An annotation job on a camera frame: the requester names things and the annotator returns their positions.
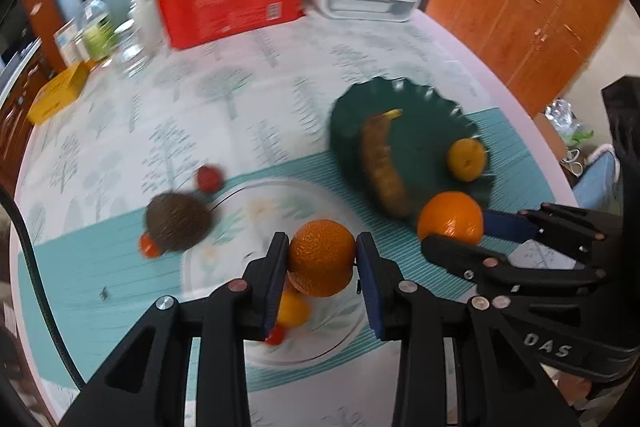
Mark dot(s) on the orange wooden cabinets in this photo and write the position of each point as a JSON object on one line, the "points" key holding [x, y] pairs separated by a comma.
{"points": [[540, 7]]}

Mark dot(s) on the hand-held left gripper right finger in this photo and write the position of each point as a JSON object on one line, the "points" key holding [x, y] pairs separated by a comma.
{"points": [[371, 289]]}

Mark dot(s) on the clear plastic bag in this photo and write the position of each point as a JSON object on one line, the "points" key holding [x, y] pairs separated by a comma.
{"points": [[565, 117]]}

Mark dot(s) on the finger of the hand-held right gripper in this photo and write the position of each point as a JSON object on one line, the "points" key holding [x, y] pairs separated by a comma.
{"points": [[507, 225], [460, 259]]}

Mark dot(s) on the small yellow citrus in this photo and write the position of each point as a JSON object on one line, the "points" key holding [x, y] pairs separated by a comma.
{"points": [[466, 159], [293, 309]]}

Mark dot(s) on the blue and white carton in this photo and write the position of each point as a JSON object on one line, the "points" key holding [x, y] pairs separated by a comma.
{"points": [[67, 43]]}

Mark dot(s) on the green label glass bottle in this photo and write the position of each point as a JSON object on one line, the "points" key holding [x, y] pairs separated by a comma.
{"points": [[95, 32]]}

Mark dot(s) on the teal striped placemat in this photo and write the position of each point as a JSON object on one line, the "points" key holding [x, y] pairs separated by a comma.
{"points": [[100, 257]]}

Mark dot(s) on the small orange-red tomato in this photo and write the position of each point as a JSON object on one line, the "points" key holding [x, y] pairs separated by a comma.
{"points": [[148, 246]]}

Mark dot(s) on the yellow flat box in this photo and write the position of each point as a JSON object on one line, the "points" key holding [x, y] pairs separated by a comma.
{"points": [[57, 92]]}

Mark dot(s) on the dark cloth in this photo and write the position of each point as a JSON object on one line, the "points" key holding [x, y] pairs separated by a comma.
{"points": [[622, 142]]}

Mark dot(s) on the brown spotted banana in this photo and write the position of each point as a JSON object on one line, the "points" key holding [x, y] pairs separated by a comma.
{"points": [[382, 167]]}

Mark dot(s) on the small red tomato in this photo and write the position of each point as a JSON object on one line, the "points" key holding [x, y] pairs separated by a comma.
{"points": [[275, 335]]}

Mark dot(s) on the clear glass floral plate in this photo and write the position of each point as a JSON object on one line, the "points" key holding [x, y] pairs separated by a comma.
{"points": [[320, 332]]}

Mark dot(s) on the tree print tablecloth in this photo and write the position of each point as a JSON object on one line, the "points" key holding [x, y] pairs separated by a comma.
{"points": [[250, 72]]}

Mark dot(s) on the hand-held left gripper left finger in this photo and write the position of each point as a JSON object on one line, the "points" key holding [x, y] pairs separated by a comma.
{"points": [[276, 289]]}

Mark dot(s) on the white squeeze bottle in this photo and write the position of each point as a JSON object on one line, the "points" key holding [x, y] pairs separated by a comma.
{"points": [[145, 24]]}

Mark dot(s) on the dark wooden kitchen cabinets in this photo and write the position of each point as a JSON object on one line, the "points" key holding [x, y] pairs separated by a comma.
{"points": [[20, 107]]}

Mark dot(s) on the empty clear glass jar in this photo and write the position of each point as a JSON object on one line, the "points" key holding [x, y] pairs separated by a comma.
{"points": [[131, 52]]}

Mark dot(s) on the dark green scalloped plate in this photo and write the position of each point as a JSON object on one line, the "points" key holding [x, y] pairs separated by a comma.
{"points": [[415, 142]]}

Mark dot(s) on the small red fruit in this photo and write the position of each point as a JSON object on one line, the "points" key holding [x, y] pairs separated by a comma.
{"points": [[209, 178]]}

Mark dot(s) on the person's leg in jeans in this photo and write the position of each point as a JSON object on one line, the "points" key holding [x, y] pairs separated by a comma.
{"points": [[595, 179]]}

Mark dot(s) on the large orange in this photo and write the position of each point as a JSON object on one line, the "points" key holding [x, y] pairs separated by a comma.
{"points": [[450, 218], [321, 257]]}

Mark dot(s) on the person's right hand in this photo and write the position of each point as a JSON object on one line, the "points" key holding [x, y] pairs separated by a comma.
{"points": [[572, 389]]}

